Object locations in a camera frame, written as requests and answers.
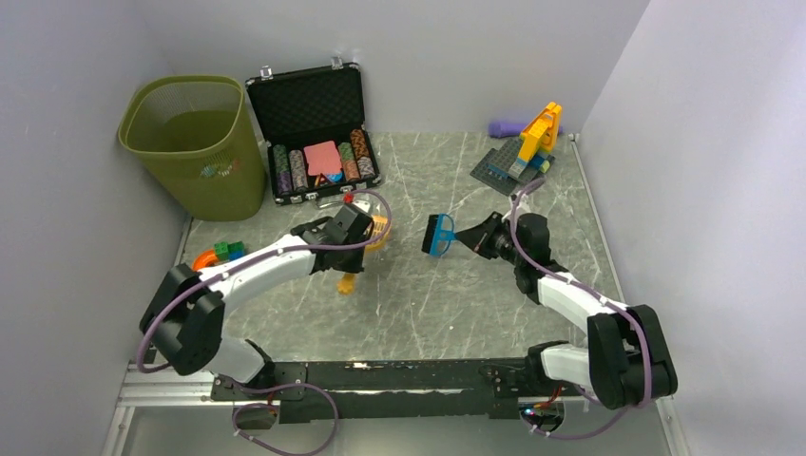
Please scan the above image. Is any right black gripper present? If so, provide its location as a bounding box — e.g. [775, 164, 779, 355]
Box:
[456, 211, 527, 267]

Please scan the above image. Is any blue hand brush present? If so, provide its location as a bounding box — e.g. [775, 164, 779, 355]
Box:
[421, 213, 455, 257]

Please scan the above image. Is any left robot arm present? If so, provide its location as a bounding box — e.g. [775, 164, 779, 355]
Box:
[137, 203, 374, 399]

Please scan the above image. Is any orange ring toy with bricks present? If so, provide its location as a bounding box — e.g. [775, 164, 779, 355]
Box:
[191, 241, 246, 271]

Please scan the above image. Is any grey brick baseplate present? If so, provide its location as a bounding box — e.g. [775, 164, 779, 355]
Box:
[470, 138, 554, 196]

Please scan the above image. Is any olive green mesh wastebasket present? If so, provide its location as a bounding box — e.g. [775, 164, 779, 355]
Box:
[118, 75, 267, 221]

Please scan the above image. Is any purple cylinder toy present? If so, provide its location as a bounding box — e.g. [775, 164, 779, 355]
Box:
[488, 120, 528, 139]

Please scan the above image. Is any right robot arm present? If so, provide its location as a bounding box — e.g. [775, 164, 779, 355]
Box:
[455, 212, 679, 409]

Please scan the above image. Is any yellow brick toy tower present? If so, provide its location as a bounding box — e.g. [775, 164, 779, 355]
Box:
[508, 102, 563, 181]

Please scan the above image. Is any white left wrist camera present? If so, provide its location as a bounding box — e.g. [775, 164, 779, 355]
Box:
[343, 194, 374, 215]

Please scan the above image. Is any orange slotted plastic scoop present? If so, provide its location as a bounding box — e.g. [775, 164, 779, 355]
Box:
[336, 215, 389, 295]

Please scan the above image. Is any black base bar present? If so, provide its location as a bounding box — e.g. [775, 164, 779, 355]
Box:
[210, 358, 555, 424]

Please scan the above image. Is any black poker chip case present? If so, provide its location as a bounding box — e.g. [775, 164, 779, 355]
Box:
[245, 57, 383, 206]

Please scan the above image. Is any pink card deck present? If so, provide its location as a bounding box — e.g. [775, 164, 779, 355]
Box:
[302, 141, 342, 177]

